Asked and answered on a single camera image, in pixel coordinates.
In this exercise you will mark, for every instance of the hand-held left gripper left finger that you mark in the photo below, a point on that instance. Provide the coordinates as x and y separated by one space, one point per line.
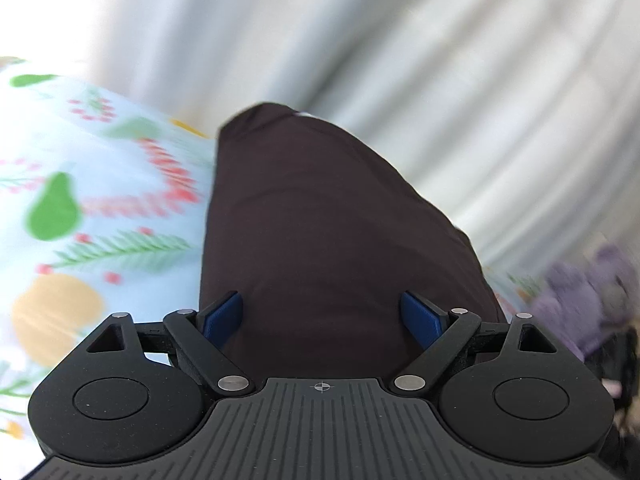
220 316

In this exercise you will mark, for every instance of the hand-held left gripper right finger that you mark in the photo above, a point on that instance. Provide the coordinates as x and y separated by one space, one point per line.
422 317

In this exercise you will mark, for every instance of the dark brown garment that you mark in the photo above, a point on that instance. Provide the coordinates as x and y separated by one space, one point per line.
320 240

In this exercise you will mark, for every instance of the leaf and fruit printed bedsheet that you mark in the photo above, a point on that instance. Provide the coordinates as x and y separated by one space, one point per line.
90 220

